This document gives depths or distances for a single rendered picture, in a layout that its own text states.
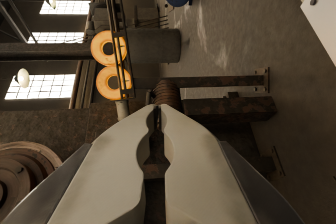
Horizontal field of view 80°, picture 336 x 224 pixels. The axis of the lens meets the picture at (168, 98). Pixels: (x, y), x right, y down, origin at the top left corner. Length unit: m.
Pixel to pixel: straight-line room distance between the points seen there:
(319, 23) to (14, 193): 0.96
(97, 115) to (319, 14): 1.02
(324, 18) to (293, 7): 0.62
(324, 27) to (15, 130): 1.31
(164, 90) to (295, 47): 0.53
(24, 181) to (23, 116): 0.51
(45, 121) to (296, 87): 1.21
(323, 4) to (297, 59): 0.57
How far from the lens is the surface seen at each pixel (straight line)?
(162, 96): 0.86
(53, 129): 1.25
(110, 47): 5.02
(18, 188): 0.95
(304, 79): 0.87
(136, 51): 3.33
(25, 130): 1.31
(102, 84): 0.94
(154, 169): 0.90
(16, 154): 1.05
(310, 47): 0.86
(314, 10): 0.35
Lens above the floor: 0.56
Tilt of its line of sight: 6 degrees down
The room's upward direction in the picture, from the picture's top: 92 degrees counter-clockwise
